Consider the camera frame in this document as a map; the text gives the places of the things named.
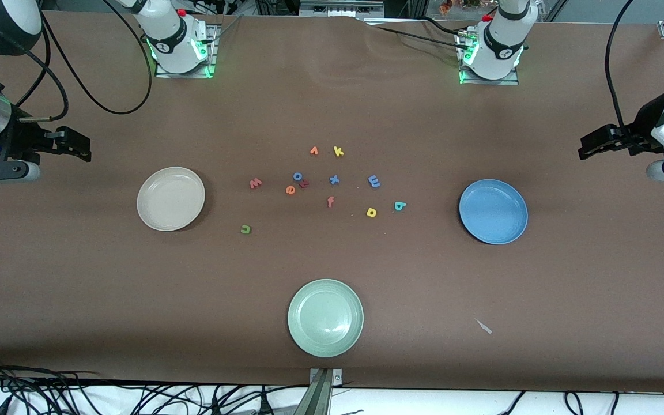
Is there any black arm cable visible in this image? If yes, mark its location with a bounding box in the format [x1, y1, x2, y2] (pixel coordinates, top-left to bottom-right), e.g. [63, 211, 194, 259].
[17, 0, 154, 123]
[603, 0, 652, 132]

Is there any brown paper table cover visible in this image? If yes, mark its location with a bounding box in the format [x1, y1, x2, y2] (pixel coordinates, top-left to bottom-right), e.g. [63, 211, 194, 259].
[0, 9, 664, 393]

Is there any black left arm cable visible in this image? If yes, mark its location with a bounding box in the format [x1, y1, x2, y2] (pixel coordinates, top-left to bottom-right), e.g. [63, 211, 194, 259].
[603, 0, 652, 132]

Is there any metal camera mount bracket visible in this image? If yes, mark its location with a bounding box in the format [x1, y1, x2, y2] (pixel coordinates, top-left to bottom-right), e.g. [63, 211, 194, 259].
[309, 368, 343, 415]

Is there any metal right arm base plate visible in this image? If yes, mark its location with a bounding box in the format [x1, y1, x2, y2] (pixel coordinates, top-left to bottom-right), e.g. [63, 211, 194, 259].
[155, 23, 219, 79]

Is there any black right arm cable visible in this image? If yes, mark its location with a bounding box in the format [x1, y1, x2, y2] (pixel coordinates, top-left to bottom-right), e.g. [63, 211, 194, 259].
[17, 0, 154, 123]

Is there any black table cable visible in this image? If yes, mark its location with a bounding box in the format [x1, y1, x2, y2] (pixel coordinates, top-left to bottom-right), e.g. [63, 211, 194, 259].
[375, 26, 468, 50]
[421, 16, 471, 36]

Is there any grey metal box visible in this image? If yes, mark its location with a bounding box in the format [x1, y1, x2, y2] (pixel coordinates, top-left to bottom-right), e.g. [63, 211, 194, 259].
[299, 0, 384, 16]

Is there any beige brown plate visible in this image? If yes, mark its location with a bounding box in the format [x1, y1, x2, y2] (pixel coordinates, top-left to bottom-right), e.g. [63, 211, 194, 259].
[137, 167, 206, 232]

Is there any green plate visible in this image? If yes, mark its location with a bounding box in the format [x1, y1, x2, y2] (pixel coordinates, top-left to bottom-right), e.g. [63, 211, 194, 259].
[287, 279, 364, 358]

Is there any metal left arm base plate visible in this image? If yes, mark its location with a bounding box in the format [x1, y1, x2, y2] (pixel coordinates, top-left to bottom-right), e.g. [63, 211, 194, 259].
[459, 29, 520, 86]

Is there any black cable bundle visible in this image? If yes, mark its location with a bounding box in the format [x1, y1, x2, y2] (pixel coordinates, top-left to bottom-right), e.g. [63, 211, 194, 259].
[0, 354, 310, 415]

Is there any blue plate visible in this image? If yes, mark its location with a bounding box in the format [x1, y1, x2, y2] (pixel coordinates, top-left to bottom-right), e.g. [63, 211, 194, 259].
[459, 179, 529, 246]

